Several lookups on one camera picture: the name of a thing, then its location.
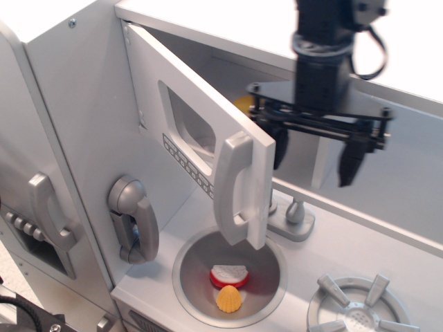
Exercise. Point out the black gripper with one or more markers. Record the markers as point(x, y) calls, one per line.
point(322, 100)

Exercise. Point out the grey toy microwave door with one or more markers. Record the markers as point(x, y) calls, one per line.
point(224, 152)

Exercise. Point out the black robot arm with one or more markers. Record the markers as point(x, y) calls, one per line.
point(326, 33)

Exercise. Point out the yellow toy food in microwave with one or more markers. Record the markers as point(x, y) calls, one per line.
point(249, 104)

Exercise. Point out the grey toy faucet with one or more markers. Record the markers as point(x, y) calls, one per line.
point(290, 219)

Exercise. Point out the round metal sink bowl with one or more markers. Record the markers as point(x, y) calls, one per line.
point(261, 295)

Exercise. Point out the red white toy fruit slice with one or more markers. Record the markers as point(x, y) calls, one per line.
point(223, 275)

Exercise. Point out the grey toy stove burner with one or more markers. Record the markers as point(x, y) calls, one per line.
point(356, 304)

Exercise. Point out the yellow toy corn piece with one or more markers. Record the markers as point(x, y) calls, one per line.
point(229, 299)

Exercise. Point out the grey toy fridge door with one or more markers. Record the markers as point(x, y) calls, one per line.
point(29, 145)

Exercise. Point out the grey ice dispenser panel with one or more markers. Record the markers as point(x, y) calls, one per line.
point(32, 240)

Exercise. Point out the silver fridge door handle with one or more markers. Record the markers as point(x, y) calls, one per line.
point(41, 193)

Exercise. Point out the silver lower door handle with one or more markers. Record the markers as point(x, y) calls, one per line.
point(104, 325)

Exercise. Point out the black mount lower left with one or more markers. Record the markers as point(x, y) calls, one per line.
point(19, 314)

